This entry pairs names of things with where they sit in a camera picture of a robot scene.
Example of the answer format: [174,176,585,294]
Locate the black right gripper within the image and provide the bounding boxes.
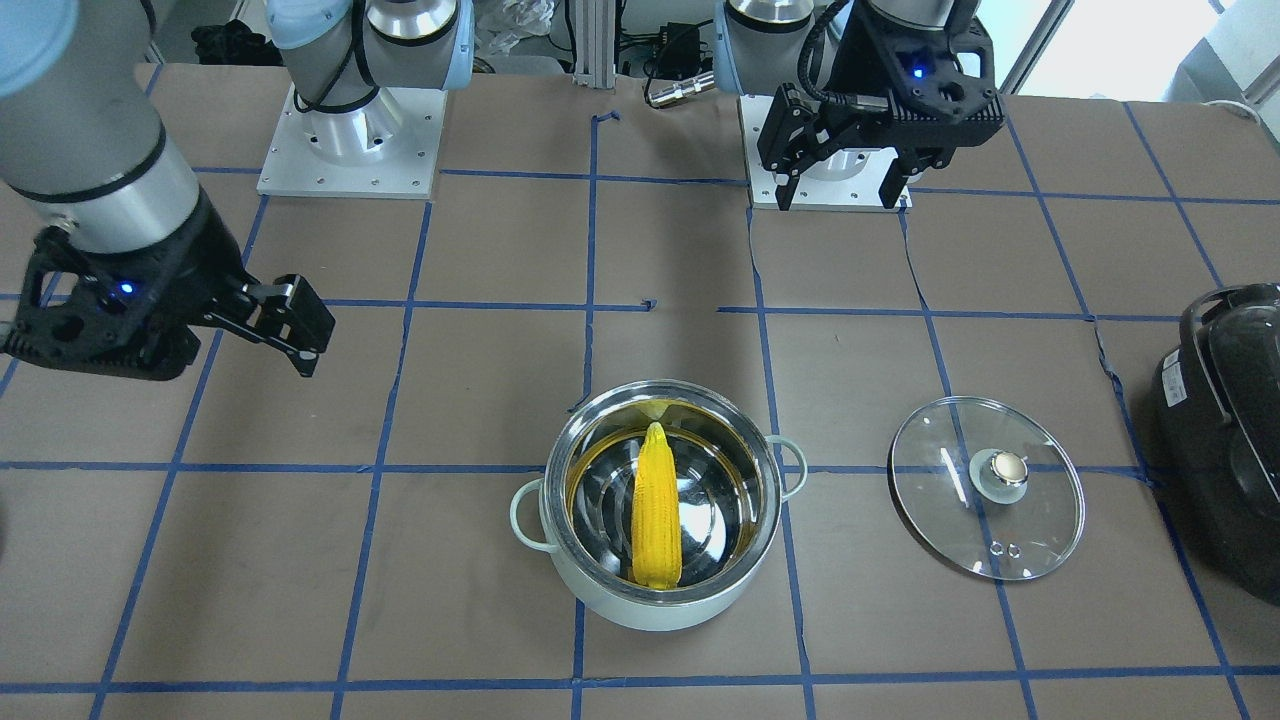
[3,192,337,380]

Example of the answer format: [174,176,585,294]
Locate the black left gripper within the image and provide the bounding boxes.
[756,1,1005,211]

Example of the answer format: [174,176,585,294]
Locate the pale green cooking pot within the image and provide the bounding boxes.
[509,379,810,632]

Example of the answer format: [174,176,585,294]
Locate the glass pot lid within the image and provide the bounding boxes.
[888,396,1085,582]

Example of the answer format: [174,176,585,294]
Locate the yellow corn cob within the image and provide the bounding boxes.
[631,421,684,591]

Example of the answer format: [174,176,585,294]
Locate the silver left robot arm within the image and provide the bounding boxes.
[713,1,1005,211]

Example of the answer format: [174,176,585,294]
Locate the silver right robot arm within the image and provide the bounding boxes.
[1,1,475,380]

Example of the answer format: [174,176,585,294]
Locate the silver cylindrical connector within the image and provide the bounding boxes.
[644,70,716,111]

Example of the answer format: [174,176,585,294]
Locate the black rice cooker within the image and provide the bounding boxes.
[1155,283,1279,605]

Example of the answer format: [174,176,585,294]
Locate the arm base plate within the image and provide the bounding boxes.
[257,88,451,200]
[739,95,913,213]

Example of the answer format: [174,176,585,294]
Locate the aluminium frame post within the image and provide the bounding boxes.
[566,1,620,91]

